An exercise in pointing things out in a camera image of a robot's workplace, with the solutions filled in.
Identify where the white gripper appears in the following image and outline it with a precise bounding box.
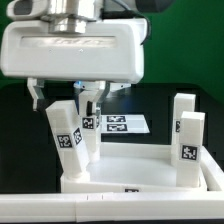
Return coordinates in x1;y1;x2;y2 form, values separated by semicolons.
0;19;147;115

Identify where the white desk top tray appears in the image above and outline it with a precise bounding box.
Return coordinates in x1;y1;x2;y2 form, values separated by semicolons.
61;142;207;193

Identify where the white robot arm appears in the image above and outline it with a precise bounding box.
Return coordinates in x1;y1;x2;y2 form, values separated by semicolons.
0;0;175;107

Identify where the white marker sheet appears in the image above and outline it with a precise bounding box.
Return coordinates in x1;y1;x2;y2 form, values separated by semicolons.
101;114;150;134

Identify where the white right fence bar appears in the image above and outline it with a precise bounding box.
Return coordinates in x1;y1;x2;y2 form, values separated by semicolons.
201;147;224;192

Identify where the white fence bar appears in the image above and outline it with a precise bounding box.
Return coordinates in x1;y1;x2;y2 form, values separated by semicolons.
201;147;224;192
0;191;224;223

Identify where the white front fence bar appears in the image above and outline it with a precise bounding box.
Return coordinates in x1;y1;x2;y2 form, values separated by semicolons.
0;191;224;223

